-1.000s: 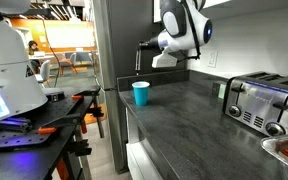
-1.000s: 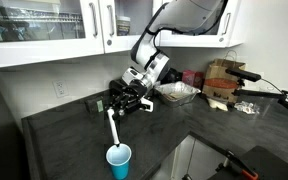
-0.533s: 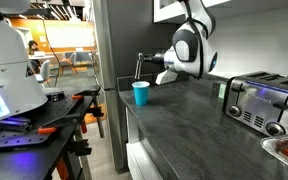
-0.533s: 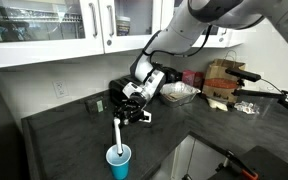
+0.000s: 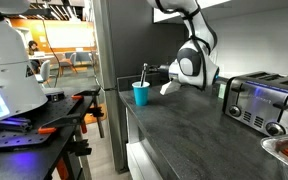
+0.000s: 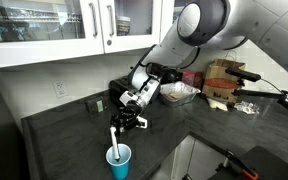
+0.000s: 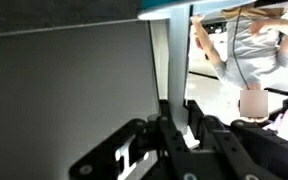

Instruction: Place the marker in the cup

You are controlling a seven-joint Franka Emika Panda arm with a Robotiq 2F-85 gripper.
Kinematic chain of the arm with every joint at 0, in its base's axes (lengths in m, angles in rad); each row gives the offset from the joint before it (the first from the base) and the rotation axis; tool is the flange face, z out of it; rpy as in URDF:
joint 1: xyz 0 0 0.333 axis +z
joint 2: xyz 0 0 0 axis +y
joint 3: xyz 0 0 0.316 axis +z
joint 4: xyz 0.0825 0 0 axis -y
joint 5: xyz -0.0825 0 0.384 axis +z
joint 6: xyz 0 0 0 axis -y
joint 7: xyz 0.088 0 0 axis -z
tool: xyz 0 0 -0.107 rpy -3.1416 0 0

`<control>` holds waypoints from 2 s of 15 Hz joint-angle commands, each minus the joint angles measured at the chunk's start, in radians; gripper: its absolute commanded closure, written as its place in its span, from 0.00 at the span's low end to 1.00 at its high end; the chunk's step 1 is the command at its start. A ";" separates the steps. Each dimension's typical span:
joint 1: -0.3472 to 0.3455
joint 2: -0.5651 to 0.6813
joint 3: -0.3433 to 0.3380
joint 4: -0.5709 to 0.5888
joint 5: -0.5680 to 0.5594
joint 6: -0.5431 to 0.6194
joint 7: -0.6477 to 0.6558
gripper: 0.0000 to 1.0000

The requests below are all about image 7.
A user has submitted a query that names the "grey refrigerator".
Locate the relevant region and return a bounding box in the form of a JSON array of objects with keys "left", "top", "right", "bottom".
[{"left": 0, "top": 0, "right": 170, "bottom": 180}]

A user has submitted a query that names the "standing person grey shirt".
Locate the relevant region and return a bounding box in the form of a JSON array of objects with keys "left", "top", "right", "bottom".
[{"left": 189, "top": 5, "right": 288, "bottom": 119}]

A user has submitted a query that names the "person's bare forearm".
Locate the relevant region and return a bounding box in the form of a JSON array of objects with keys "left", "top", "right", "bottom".
[
  {"left": 248, "top": 17, "right": 288, "bottom": 46},
  {"left": 190, "top": 14, "right": 226, "bottom": 69}
]

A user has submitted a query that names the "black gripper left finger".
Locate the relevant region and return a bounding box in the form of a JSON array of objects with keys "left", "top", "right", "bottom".
[{"left": 156, "top": 99, "right": 199, "bottom": 180}]

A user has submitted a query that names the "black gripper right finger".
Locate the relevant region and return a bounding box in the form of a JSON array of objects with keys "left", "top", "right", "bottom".
[{"left": 186, "top": 99, "right": 272, "bottom": 180}]

